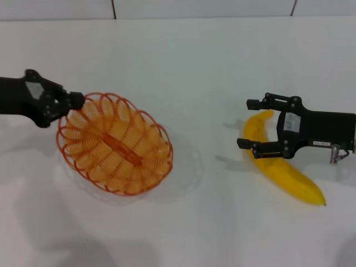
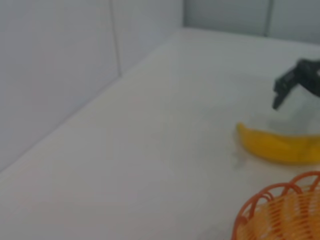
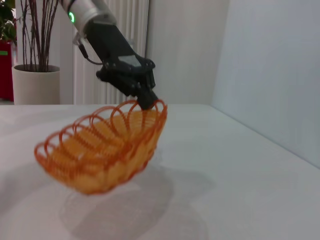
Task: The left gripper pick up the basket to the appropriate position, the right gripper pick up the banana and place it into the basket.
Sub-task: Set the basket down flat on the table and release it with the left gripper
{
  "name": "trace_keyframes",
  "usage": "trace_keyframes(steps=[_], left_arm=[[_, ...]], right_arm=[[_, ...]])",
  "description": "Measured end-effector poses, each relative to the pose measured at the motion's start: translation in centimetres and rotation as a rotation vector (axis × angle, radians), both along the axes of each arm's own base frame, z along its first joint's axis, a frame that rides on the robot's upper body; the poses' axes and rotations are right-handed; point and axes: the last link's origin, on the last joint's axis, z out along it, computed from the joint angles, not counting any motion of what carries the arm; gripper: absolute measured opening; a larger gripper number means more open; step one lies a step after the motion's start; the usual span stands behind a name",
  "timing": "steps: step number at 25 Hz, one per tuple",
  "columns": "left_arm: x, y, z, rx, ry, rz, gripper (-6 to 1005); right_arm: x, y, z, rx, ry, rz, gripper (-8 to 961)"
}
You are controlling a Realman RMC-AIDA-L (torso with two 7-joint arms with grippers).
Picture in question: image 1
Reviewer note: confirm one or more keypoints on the yellow banana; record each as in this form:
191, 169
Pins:
278, 169

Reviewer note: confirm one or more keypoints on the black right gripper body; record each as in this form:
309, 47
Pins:
320, 128

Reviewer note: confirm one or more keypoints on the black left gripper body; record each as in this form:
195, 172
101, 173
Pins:
22, 97

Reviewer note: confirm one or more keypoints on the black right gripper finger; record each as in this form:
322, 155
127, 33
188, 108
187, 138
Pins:
264, 148
268, 102

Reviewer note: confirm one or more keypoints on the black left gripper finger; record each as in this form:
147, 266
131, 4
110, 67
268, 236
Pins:
65, 109
76, 98

